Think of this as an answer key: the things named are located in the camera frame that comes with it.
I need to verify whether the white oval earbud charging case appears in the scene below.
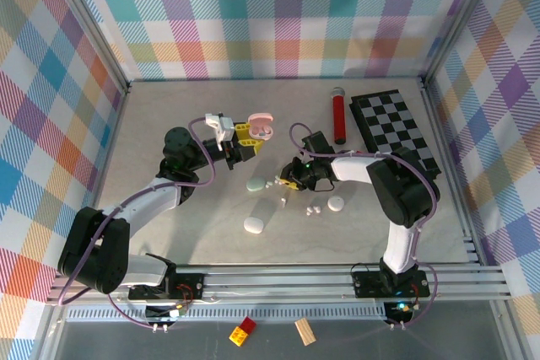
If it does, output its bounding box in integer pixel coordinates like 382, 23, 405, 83
244, 216, 266, 234

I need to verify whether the red glitter toy microphone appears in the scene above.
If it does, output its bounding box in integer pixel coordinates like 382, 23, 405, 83
330, 87, 348, 146

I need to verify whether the black grey folding chessboard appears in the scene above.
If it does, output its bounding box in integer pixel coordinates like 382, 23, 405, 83
348, 89, 443, 182

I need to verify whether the wooden block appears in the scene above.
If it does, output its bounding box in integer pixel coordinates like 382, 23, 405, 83
294, 317, 317, 347

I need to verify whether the yellow and red toy brick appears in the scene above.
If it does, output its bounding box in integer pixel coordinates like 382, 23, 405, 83
229, 316, 257, 347

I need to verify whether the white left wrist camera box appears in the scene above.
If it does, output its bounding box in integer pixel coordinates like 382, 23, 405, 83
203, 112, 235, 152

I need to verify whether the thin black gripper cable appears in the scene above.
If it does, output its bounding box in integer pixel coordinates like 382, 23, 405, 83
314, 177, 339, 193

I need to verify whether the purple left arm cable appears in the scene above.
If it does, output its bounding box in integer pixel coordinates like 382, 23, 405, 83
58, 117, 219, 330

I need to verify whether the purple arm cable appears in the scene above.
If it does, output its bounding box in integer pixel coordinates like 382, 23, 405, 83
289, 122, 442, 330
58, 117, 219, 330

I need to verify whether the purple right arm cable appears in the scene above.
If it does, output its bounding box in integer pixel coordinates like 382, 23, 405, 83
289, 122, 442, 330

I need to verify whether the aluminium frame rail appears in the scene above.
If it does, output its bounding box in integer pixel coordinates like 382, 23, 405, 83
46, 264, 511, 306

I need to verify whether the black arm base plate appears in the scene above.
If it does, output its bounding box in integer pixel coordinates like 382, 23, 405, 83
352, 270, 431, 298
128, 273, 206, 300

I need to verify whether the grey slotted cable duct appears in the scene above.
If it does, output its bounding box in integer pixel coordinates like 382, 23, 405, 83
66, 307, 392, 323

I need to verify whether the aluminium side rail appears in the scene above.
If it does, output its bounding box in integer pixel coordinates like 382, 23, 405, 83
419, 79, 484, 266

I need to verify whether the small circuit board with wires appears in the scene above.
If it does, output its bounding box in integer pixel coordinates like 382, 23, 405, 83
145, 303, 190, 322
386, 299, 415, 320

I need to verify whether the aluminium corner post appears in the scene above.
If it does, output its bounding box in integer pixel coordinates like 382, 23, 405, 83
420, 0, 504, 89
41, 0, 132, 95

